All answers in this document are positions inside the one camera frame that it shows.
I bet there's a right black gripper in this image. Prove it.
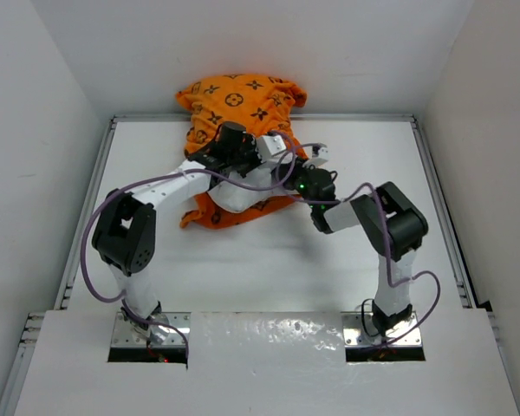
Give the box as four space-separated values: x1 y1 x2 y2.
272 155 319 210

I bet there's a white pillow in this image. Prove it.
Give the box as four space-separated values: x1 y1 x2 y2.
207 167 284 213

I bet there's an orange patterned pillowcase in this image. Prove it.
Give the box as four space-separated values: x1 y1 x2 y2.
175 74 308 230

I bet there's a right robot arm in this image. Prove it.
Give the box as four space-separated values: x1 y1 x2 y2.
274 161 429 337

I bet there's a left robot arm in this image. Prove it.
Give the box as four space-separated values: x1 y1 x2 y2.
86 121 281 322

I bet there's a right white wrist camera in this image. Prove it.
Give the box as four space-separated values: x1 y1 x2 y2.
309 144 329 168

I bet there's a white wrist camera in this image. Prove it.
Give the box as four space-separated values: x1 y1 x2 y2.
309 144 329 168
256 134 287 161

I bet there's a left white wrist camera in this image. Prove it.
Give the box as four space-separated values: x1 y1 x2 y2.
256 134 287 161

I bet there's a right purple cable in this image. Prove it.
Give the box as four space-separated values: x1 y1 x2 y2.
275 141 441 348

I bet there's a purple cable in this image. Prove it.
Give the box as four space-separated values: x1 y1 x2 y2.
80 129 304 361
275 141 441 348

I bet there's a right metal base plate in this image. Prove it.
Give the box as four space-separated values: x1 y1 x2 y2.
341 311 423 349

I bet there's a metal base plate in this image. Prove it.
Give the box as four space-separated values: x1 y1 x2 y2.
341 311 423 349
110 312 191 348

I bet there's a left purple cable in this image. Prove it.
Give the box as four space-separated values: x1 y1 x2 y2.
80 129 304 361

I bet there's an aluminium table frame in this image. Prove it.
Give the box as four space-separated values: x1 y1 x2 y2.
0 113 520 416

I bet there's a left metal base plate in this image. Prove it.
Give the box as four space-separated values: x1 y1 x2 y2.
110 312 191 348

